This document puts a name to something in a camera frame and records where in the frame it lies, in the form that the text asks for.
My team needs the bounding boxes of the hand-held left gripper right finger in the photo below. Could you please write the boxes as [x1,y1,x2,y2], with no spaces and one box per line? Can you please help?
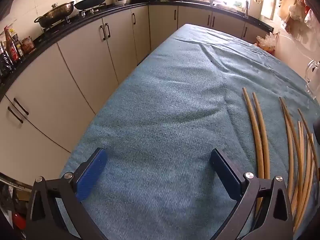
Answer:
[209,148,293,240]

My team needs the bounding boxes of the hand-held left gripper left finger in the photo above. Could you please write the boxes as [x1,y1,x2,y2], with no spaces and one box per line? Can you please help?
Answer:
[25,147,108,240]

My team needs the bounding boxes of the row of bamboo chopsticks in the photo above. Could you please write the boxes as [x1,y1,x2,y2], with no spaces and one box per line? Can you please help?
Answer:
[242,87,320,233]

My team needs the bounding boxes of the red plastic object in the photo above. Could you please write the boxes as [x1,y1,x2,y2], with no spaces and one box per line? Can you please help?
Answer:
[12,212,26,231]

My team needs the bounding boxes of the blue tablecloth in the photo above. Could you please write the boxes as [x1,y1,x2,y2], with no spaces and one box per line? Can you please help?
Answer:
[59,24,320,240]

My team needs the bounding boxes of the beige lower kitchen cabinets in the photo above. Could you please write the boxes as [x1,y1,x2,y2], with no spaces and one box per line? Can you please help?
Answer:
[0,5,273,188]

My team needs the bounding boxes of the clear glass pitcher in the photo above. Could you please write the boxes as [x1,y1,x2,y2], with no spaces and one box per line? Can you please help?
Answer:
[304,59,320,99]

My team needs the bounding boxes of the white plastic bag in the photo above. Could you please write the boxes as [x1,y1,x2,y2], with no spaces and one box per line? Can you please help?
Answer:
[256,33,279,53]

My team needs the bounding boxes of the small brown basket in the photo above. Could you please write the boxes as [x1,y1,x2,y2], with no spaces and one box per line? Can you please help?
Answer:
[21,36,36,54]

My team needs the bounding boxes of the group of sauce bottles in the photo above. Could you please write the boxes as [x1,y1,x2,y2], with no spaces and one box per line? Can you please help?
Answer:
[0,26,25,77]

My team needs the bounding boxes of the gas stove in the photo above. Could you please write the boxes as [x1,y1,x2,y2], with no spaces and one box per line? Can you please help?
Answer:
[42,3,108,33]

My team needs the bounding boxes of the steel pan with lid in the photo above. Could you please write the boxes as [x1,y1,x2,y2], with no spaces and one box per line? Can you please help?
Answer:
[34,1,75,28]

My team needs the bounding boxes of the hanging light cutting board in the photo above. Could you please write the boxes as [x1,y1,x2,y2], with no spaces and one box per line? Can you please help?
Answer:
[260,0,277,20]

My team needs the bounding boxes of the black kitchen countertop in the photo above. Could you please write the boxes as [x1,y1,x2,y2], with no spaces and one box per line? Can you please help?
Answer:
[0,0,273,98]

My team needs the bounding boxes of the tan printed plastic bag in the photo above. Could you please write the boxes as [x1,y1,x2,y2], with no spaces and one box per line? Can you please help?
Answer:
[278,0,293,23]

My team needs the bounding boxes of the translucent hanging plastic bag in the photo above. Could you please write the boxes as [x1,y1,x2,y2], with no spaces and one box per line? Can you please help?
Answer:
[289,0,320,32]

